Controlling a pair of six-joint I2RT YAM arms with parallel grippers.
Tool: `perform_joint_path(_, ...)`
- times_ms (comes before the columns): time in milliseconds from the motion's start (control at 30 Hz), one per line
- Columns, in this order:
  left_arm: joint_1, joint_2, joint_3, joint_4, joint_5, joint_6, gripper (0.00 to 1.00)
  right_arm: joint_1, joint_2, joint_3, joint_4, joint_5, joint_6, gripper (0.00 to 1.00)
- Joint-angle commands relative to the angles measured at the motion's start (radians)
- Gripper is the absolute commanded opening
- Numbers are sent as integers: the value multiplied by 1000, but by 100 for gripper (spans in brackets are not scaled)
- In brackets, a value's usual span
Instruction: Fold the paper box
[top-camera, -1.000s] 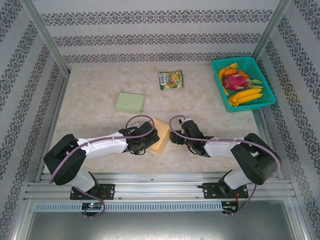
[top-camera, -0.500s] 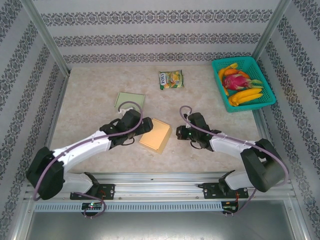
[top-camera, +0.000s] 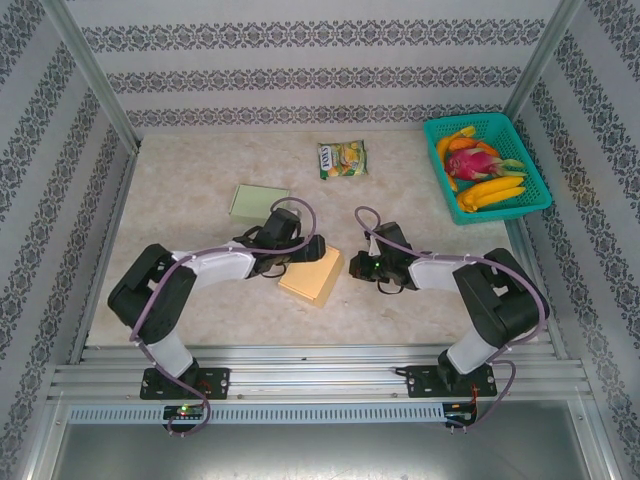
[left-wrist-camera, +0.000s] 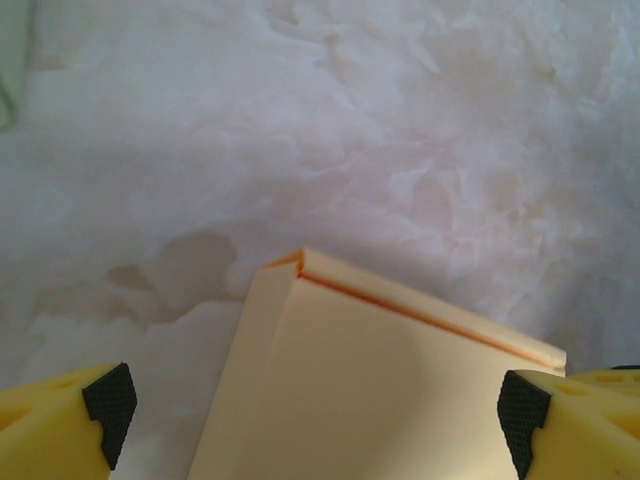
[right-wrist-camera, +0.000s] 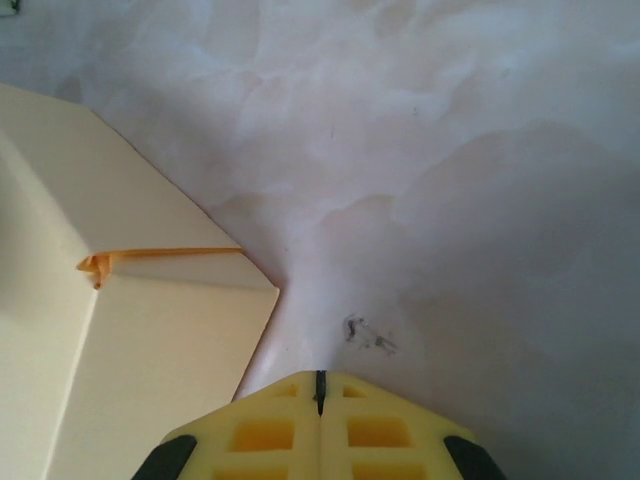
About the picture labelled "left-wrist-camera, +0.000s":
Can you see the green paper box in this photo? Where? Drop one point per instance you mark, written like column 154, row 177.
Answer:
column 12, row 60

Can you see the orange paper box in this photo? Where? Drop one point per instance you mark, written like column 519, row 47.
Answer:
column 350, row 390

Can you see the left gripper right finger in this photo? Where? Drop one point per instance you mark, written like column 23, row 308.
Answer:
column 585, row 430

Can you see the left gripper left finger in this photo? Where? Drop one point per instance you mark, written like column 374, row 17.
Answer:
column 45, row 430

